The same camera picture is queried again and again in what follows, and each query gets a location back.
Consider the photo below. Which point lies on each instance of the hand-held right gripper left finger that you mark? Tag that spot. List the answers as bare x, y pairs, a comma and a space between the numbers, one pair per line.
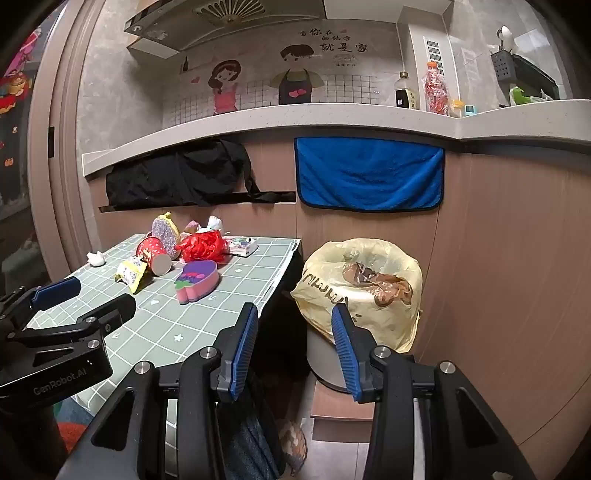
244, 350

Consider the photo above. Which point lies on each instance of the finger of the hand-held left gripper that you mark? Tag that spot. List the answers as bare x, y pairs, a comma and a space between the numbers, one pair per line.
111, 311
57, 290

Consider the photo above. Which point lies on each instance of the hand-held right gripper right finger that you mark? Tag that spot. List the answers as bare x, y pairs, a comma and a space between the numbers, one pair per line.
344, 355

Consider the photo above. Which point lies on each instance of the grey trash bin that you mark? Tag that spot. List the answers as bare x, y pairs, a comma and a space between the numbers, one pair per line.
323, 360

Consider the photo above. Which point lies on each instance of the red drink can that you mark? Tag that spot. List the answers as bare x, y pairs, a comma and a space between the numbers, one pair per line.
152, 254

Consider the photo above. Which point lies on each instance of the cartoon print tissue packet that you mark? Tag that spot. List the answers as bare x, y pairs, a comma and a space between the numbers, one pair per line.
242, 246

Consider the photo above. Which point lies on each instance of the red plastic bag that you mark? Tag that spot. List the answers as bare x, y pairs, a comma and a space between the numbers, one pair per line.
201, 247

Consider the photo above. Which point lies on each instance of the yellow snack packet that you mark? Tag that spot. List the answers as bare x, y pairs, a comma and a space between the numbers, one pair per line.
131, 274

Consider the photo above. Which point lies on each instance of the small white duck toy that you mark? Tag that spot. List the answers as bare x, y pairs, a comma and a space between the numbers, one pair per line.
96, 259

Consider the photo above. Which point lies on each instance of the wooden step board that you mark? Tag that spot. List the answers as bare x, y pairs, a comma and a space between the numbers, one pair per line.
337, 410

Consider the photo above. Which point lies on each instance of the red floor mat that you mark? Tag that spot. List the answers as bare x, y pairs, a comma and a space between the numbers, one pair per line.
76, 427

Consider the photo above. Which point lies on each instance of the dark folded cloth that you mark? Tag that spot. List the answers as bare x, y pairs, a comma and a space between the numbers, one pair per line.
251, 438

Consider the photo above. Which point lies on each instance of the patterned slipper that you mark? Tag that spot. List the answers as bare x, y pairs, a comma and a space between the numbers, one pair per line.
293, 445

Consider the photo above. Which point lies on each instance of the small pink toy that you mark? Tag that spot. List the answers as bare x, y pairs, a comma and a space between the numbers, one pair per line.
191, 227

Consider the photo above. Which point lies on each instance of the black cloth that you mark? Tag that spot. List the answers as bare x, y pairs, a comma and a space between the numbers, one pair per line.
180, 173

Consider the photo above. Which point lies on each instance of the blue towel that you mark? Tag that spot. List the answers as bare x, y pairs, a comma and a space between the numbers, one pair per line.
369, 173

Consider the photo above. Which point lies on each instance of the colourful door stickers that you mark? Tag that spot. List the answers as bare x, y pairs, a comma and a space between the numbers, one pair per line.
16, 78

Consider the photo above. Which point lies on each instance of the speckled kitchen counter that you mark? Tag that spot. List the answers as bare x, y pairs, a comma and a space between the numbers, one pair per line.
323, 122

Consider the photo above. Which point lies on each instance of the dark soy sauce bottle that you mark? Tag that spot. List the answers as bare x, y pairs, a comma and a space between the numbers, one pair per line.
405, 94

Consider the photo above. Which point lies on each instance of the small teal bottle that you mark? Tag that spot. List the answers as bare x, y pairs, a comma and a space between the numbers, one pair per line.
470, 110

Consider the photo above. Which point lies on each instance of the orange capped bottle red contents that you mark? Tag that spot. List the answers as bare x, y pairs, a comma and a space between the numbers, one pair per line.
436, 90

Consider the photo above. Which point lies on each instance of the range hood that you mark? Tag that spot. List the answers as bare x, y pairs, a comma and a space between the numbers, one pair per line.
184, 23

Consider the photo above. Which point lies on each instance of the green leafy plant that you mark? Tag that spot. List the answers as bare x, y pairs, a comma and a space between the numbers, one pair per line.
521, 96

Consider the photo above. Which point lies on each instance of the cartoon couple wall sticker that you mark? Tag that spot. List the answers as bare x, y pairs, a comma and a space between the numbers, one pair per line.
258, 74

